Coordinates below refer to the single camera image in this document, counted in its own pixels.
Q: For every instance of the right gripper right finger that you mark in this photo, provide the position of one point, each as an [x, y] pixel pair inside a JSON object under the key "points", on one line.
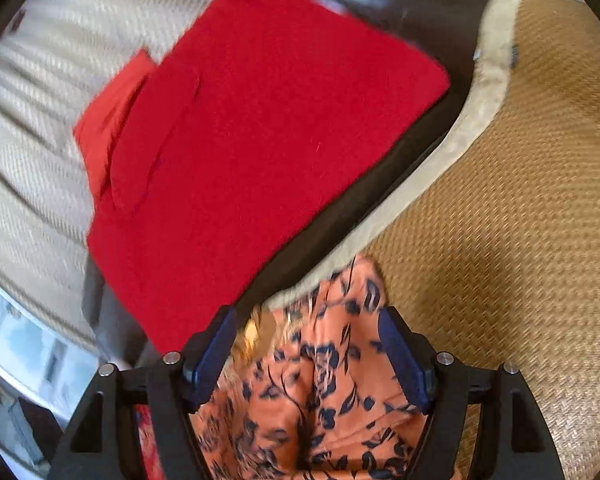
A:
{"points": [[513, 440]]}

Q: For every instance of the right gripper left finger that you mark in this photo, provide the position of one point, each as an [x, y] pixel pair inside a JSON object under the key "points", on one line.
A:
{"points": [[102, 440]]}

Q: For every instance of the orange floral garment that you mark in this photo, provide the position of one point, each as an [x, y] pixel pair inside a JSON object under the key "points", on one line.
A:
{"points": [[309, 392]]}

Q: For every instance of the woven rattan mat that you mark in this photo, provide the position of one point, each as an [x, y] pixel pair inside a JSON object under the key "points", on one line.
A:
{"points": [[491, 249]]}

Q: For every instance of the red cushion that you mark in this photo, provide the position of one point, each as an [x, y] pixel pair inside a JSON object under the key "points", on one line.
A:
{"points": [[202, 166]]}

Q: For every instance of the beige patterned curtain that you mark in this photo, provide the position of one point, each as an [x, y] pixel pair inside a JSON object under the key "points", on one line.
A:
{"points": [[55, 56]]}

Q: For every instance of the dark brown sofa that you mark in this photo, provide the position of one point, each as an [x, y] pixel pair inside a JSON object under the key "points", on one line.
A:
{"points": [[447, 31]]}

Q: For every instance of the window with frame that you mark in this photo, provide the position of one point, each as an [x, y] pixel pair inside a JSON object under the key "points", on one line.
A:
{"points": [[43, 375]]}

